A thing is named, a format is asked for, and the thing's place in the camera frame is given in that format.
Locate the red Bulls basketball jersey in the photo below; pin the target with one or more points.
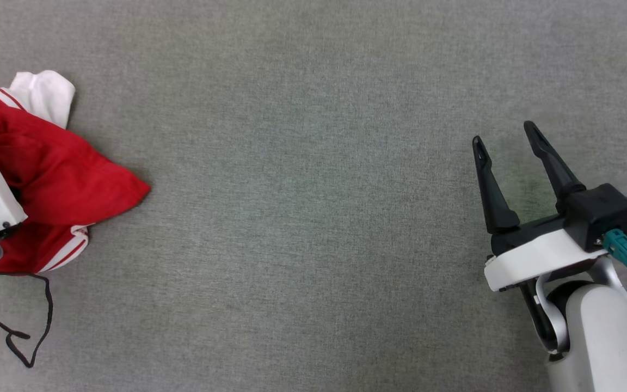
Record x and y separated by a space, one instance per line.
63 174

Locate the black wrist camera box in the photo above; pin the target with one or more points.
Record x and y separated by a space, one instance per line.
596 212

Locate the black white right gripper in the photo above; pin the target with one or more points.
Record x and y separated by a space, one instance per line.
536 256

